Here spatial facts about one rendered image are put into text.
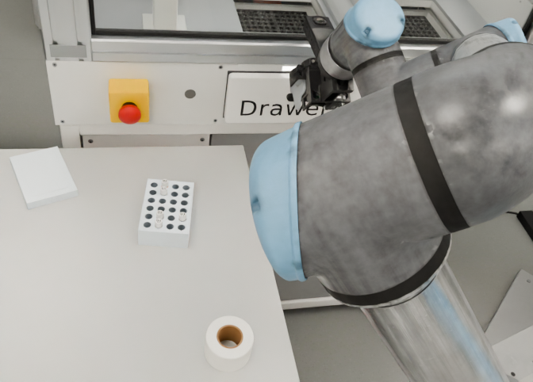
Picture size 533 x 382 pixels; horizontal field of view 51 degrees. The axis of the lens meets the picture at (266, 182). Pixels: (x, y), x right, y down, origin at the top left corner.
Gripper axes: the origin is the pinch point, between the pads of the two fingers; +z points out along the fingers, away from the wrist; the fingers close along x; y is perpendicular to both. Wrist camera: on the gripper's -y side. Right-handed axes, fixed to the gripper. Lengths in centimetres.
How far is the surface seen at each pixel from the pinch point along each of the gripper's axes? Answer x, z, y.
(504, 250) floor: 104, 89, 32
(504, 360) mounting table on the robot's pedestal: 24, -17, 51
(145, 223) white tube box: -31.0, -3.0, 25.1
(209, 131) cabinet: -16.9, 13.5, 4.7
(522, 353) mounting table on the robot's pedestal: 27, -17, 51
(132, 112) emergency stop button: -32.6, 0.0, 4.7
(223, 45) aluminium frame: -16.0, -4.1, -6.7
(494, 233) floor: 104, 94, 26
